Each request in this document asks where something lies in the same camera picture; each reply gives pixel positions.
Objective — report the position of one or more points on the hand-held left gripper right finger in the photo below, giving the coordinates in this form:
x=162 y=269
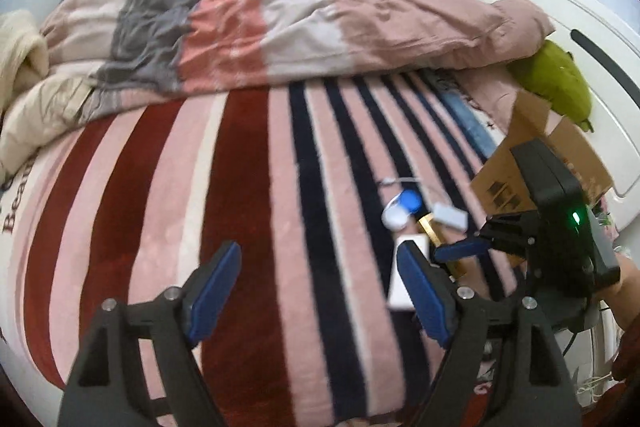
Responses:
x=425 y=293

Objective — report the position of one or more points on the cream fluffy blanket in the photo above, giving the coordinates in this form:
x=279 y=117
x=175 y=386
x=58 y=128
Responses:
x=30 y=72

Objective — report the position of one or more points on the green plush toy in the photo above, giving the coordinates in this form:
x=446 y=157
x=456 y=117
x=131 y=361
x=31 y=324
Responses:
x=555 y=79

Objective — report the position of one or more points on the pink grey patchwork quilt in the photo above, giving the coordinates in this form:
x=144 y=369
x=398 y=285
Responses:
x=260 y=27

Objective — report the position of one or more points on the striped pink red blanket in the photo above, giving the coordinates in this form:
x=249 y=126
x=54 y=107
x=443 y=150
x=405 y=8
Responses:
x=200 y=207

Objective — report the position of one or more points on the blue denim cloth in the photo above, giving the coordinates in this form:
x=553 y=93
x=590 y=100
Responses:
x=470 y=122

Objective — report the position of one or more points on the blue and white round case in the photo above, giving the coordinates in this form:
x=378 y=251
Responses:
x=400 y=207

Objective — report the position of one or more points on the white bed headboard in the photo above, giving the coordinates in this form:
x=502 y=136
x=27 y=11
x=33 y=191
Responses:
x=590 y=7

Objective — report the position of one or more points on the gold rectangular case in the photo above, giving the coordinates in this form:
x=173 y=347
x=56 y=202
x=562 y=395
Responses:
x=431 y=227

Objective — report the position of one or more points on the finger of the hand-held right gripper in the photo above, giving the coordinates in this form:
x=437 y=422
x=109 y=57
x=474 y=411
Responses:
x=462 y=250
x=510 y=224

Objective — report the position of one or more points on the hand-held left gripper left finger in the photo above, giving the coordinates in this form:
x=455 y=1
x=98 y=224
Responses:
x=216 y=292

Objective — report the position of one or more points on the brown cardboard box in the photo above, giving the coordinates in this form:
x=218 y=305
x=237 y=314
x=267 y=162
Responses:
x=505 y=187

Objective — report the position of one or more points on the small white adapter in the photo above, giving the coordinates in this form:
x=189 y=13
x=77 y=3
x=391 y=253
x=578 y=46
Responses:
x=451 y=215

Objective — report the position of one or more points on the white rectangular box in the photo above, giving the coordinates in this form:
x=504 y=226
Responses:
x=406 y=279

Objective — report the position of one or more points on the person's right forearm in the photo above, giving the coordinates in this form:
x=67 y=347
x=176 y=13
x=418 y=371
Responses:
x=627 y=292

